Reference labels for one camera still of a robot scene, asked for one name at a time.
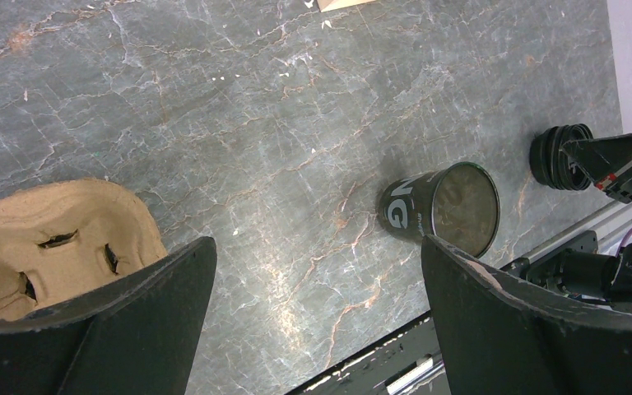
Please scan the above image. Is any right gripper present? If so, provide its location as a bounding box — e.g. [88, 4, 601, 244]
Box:
[560, 133, 632, 204]

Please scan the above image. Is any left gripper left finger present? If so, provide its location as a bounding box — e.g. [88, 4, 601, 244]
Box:
[0, 237, 217, 394]

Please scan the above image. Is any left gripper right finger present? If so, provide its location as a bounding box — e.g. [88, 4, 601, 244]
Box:
[421, 236, 632, 394]

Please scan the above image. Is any black coffee cup with print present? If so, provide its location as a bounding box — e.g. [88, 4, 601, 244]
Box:
[376, 162, 500, 258]

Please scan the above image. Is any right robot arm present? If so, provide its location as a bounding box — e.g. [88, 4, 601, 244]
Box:
[502, 124, 632, 314]

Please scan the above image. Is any brown paper takeout bag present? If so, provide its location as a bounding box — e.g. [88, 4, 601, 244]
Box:
[317, 0, 373, 12]

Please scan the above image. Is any brown cardboard cup carrier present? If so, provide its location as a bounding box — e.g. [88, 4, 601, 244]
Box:
[0, 179, 167, 321]

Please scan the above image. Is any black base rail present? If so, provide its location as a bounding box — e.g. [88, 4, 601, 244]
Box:
[290, 311, 451, 394]

